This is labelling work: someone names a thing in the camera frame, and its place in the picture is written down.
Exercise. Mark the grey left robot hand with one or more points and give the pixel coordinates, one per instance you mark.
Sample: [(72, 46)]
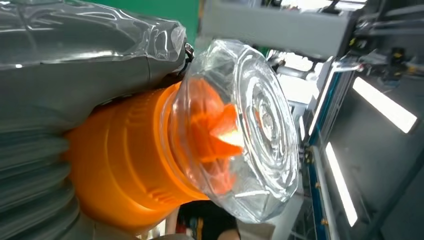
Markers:
[(73, 66)]

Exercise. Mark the orange bottle with clear cap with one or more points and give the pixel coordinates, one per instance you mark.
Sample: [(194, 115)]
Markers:
[(126, 159)]

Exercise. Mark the blue edged metal frame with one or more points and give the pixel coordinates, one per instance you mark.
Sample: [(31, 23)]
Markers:
[(323, 112)]

